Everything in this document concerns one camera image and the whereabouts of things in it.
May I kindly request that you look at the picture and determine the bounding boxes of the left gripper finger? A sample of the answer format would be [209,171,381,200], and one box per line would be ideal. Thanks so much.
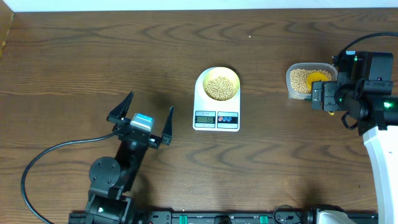
[107,91,134,123]
[162,106,174,145]

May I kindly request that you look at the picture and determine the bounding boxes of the yellow measuring scoop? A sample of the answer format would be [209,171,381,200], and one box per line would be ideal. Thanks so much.
[306,72,330,110]

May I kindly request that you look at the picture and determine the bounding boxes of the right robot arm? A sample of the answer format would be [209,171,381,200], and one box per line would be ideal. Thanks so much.
[311,51,397,223]

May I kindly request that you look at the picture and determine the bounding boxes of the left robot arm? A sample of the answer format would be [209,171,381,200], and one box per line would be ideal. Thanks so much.
[82,92,174,224]

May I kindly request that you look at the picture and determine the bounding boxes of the white digital kitchen scale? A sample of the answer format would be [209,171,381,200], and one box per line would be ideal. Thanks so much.
[192,67,241,132]

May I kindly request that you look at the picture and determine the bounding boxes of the soybeans in bowl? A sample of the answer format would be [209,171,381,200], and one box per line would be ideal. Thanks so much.
[205,77,235,101]

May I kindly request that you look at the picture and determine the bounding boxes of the yellow plastic bowl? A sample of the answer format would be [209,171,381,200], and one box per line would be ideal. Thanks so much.
[203,67,240,99]

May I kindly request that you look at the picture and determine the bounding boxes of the clear plastic container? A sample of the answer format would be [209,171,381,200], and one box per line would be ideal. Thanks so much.
[286,63,338,100]

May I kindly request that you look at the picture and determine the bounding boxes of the soybeans in container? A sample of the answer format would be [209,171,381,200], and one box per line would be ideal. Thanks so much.
[290,69,331,93]

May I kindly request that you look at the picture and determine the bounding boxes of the wooden side panel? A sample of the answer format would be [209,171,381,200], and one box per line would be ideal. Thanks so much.
[0,0,14,56]

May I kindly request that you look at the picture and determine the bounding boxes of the right black cable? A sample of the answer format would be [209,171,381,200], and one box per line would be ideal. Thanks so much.
[331,32,398,66]

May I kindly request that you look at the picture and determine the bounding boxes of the black cable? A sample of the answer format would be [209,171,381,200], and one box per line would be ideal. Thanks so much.
[331,32,398,66]
[21,132,121,224]

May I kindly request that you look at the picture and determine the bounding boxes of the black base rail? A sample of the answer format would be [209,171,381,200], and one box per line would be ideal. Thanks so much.
[68,210,378,224]

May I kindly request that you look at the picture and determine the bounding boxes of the left black cable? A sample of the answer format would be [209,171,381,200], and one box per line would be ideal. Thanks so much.
[21,132,121,224]

